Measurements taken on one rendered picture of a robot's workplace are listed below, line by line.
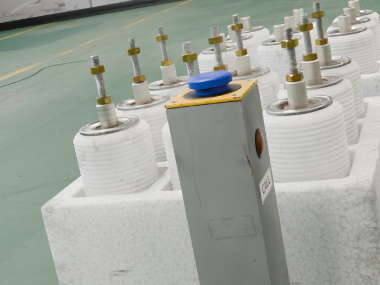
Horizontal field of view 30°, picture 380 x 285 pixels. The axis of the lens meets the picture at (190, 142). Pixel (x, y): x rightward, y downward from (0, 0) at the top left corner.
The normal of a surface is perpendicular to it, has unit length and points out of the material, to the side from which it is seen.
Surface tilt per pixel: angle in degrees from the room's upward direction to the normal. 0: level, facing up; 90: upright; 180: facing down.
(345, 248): 90
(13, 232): 0
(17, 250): 0
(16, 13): 90
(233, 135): 90
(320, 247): 90
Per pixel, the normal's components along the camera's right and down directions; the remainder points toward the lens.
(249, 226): -0.30, 0.30
